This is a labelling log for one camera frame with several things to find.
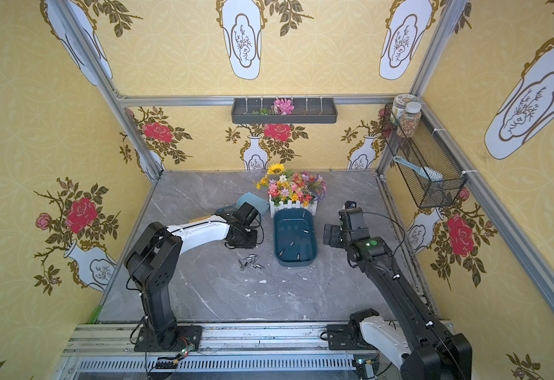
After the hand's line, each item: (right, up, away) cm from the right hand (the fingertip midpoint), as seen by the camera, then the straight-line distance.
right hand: (344, 230), depth 82 cm
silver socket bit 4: (-16, -12, +8) cm, 21 cm away
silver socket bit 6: (-37, -15, +7) cm, 41 cm away
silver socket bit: (-17, -7, +12) cm, 23 cm away
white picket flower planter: (-18, +14, +10) cm, 25 cm away
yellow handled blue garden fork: (-50, +5, +24) cm, 56 cm away
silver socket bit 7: (-30, -15, +6) cm, 34 cm away
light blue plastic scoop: (-34, +9, +30) cm, 46 cm away
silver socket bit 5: (-33, -12, +9) cm, 36 cm away
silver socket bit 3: (-22, -10, +10) cm, 26 cm away
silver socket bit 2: (-11, -3, +15) cm, 19 cm away
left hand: (-37, -6, +14) cm, 40 cm away
